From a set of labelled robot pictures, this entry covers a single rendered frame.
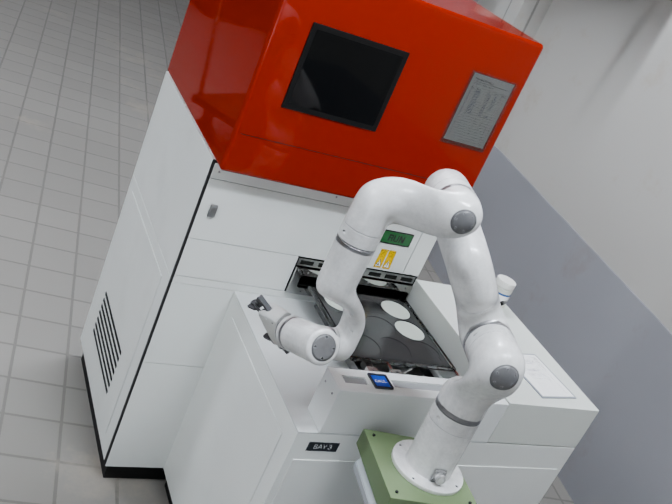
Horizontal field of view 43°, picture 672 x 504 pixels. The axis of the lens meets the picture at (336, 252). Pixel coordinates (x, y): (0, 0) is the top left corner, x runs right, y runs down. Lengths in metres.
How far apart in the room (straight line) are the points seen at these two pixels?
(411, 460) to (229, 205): 0.89
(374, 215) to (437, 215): 0.13
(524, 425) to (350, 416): 0.58
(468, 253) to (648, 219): 2.32
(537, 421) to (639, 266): 1.64
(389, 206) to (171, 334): 1.11
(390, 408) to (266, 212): 0.69
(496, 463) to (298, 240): 0.88
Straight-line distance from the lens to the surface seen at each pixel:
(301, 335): 1.89
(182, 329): 2.67
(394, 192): 1.76
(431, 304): 2.77
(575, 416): 2.65
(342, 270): 1.81
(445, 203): 1.72
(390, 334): 2.60
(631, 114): 4.42
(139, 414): 2.86
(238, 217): 2.49
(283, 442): 2.24
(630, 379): 3.95
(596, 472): 4.05
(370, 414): 2.23
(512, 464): 2.66
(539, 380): 2.65
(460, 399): 2.01
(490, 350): 1.92
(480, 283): 1.87
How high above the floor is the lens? 2.08
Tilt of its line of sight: 24 degrees down
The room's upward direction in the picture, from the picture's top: 24 degrees clockwise
